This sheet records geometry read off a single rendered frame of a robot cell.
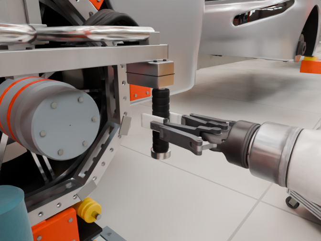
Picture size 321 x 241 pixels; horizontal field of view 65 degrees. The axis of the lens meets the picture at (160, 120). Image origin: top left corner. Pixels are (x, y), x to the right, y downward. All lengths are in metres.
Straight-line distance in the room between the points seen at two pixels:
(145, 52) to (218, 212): 1.28
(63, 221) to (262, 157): 0.52
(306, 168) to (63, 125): 0.37
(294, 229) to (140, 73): 1.34
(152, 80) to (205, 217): 1.20
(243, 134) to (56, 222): 0.50
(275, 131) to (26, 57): 0.35
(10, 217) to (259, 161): 0.40
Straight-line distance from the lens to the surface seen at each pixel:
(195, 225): 1.52
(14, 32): 0.37
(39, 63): 0.37
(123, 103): 0.72
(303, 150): 0.37
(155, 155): 0.54
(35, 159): 0.74
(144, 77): 0.50
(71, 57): 0.40
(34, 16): 0.58
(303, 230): 1.67
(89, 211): 0.78
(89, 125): 0.48
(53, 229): 0.72
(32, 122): 0.43
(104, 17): 0.53
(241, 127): 0.41
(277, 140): 0.38
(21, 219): 0.52
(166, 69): 0.49
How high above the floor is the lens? 1.00
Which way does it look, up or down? 19 degrees down
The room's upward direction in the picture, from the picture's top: straight up
